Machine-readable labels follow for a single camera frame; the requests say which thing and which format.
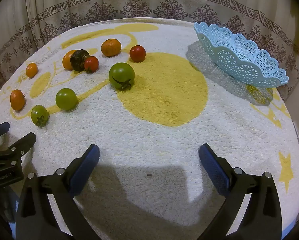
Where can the small orange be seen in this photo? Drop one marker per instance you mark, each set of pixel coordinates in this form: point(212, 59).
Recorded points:
point(17, 100)
point(31, 70)

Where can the white and yellow blanket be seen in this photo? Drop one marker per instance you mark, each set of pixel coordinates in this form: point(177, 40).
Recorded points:
point(164, 130)

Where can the large oval orange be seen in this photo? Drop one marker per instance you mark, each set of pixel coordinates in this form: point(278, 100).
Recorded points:
point(67, 60)

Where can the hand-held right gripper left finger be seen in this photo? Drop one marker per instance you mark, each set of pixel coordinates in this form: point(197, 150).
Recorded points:
point(85, 170)

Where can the large green tomato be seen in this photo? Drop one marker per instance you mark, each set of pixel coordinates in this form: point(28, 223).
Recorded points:
point(121, 75)

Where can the round orange mandarin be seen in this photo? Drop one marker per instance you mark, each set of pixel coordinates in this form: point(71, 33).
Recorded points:
point(111, 47)

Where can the dark brown fruit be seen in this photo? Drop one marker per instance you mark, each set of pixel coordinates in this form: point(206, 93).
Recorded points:
point(79, 60)

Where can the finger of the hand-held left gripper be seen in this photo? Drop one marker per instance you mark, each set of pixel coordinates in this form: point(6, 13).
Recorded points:
point(0, 130)
point(22, 143)

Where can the light blue plastic basket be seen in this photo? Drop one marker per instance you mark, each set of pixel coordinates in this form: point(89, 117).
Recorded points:
point(239, 55)

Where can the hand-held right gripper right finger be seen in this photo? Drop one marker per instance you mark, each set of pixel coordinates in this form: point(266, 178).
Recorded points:
point(214, 170)

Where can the red tomato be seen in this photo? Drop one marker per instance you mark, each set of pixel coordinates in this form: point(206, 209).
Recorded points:
point(91, 64)
point(137, 53)

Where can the small green tomato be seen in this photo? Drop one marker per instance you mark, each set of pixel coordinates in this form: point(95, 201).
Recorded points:
point(39, 115)

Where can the beige patterned curtain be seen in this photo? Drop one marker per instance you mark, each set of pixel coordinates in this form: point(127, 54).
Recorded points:
point(149, 0)

